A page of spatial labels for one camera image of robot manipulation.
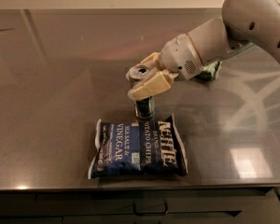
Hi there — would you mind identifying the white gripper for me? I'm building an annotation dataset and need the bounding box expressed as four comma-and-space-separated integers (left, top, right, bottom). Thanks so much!
128, 18, 252, 101

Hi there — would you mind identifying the redbull can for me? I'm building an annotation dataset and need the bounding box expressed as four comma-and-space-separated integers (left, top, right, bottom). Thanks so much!
127, 66, 155, 120

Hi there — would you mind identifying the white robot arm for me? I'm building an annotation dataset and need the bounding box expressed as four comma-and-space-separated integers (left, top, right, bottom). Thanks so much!
127, 0, 280, 101

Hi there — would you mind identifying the green chip bag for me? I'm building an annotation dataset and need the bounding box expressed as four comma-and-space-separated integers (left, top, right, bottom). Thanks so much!
198, 61, 222, 81

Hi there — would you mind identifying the blue kettle chip bag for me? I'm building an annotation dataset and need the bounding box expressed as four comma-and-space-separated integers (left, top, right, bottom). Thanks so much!
88, 114, 188, 179

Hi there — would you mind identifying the black drawer handle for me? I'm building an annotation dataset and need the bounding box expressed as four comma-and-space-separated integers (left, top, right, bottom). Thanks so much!
133, 200, 168, 217

